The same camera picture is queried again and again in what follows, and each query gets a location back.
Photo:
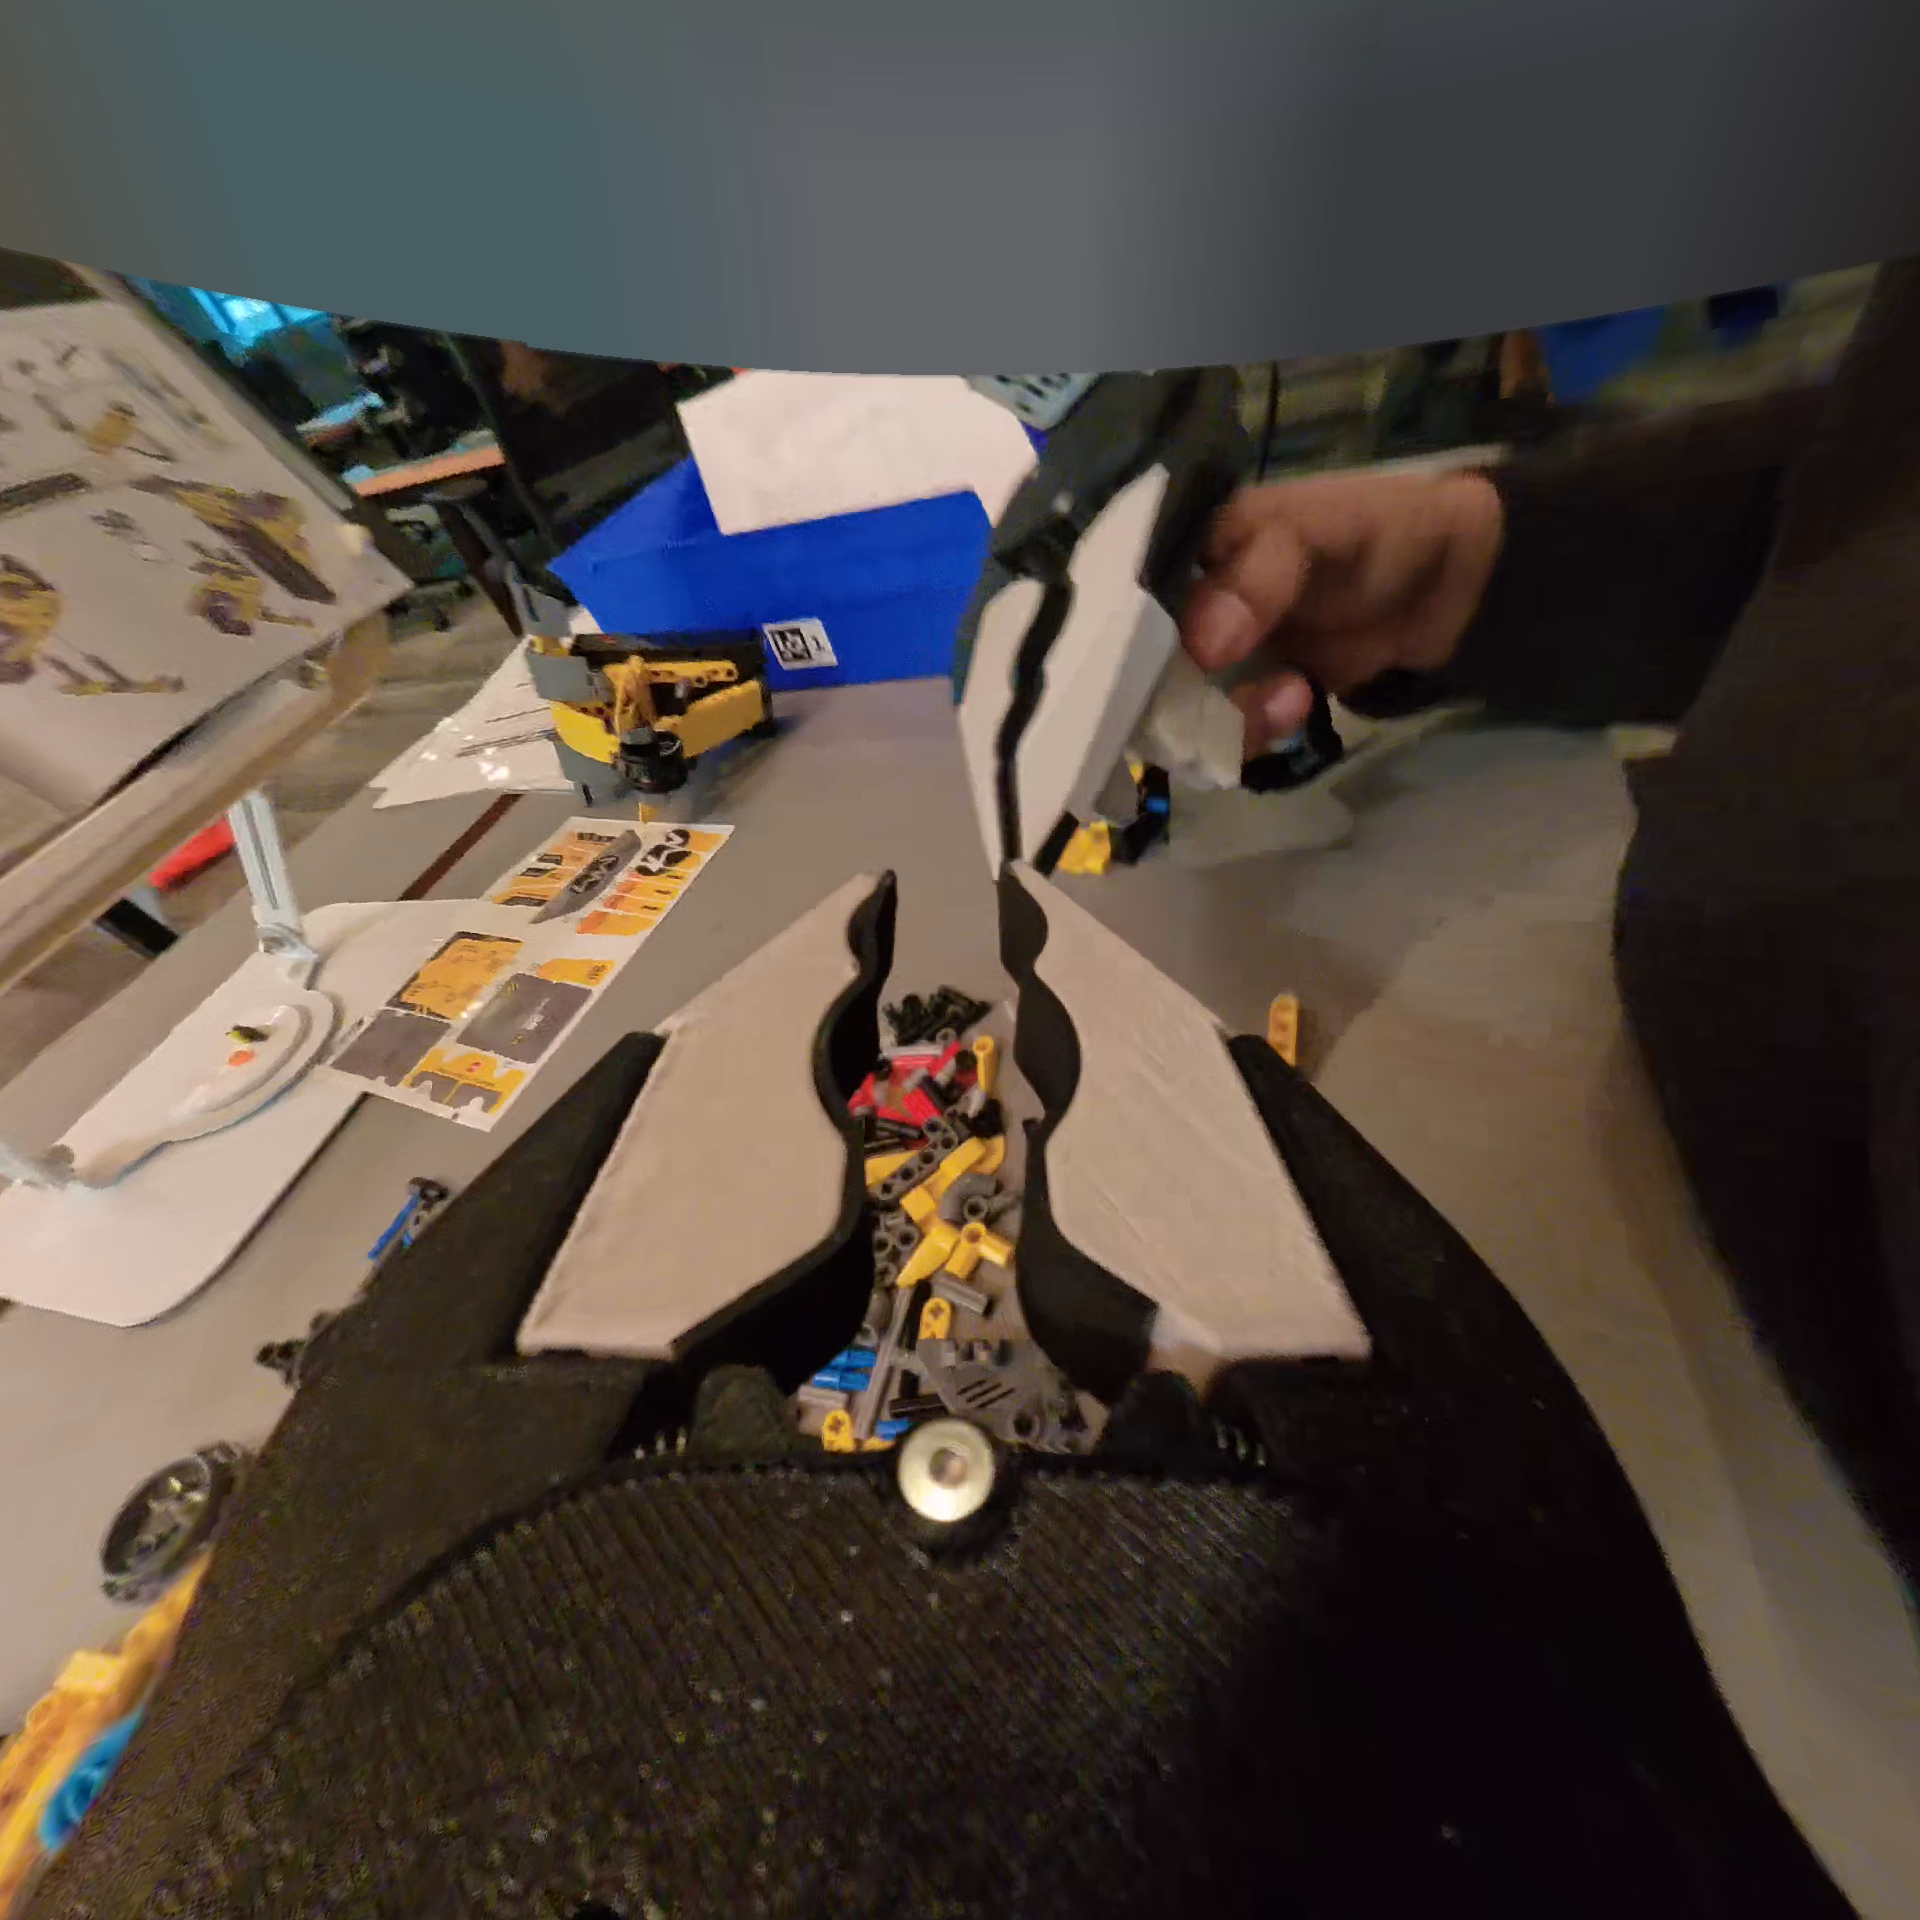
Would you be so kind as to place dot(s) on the small black toy piece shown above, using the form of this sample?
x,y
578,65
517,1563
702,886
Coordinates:
x,y
286,1349

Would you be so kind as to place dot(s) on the white booklet stand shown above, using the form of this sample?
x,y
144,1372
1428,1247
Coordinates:
x,y
221,1069

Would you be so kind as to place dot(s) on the blue storage box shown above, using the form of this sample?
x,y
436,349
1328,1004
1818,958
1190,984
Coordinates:
x,y
809,588

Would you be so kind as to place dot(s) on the red object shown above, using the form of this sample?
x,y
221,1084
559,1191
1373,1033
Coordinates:
x,y
188,861

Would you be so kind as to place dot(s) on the pile of toy building pieces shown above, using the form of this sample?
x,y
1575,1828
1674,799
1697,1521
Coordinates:
x,y
937,1183

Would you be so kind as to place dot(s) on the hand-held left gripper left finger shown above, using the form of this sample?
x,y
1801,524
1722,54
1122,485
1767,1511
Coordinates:
x,y
702,1143

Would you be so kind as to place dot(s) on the yellow printed box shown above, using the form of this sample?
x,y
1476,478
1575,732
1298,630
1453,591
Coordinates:
x,y
87,1726

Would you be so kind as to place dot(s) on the yellow toy crane model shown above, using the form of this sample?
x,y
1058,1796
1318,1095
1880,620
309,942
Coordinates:
x,y
660,705

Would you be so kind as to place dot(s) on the person's right hand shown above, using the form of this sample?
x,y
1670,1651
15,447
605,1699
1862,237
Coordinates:
x,y
1332,588

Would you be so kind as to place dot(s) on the blue toy pin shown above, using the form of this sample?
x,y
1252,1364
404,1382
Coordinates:
x,y
408,1219

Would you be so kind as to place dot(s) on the large white paper sheet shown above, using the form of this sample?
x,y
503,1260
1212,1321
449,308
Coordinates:
x,y
169,1228

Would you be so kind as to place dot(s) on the clear plastic bag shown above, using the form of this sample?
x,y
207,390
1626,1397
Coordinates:
x,y
484,752

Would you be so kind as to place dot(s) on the yellow black toy assembly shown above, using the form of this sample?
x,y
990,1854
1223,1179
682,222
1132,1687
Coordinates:
x,y
1117,839

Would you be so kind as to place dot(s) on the person's dark clothing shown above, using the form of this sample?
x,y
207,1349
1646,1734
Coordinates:
x,y
1784,1049

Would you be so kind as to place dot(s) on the large yellow grey sticker sheet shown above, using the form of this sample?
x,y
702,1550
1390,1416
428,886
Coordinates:
x,y
484,1019

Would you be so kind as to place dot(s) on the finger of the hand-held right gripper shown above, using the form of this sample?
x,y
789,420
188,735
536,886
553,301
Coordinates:
x,y
990,705
1098,661

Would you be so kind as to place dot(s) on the yellow toy beam piece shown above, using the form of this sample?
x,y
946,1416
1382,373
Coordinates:
x,y
1285,1033

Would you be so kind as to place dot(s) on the black toy wheel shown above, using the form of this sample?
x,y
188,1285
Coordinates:
x,y
169,1521

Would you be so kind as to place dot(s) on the small yellow sticker sheet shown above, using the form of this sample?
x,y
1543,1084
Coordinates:
x,y
612,883

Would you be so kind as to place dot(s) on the person's right forearm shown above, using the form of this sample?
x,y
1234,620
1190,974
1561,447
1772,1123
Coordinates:
x,y
1646,574

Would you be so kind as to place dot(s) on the instruction booklet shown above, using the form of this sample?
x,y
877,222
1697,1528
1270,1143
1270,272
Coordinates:
x,y
169,524

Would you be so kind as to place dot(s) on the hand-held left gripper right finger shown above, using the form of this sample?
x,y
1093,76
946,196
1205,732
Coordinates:
x,y
1184,1172

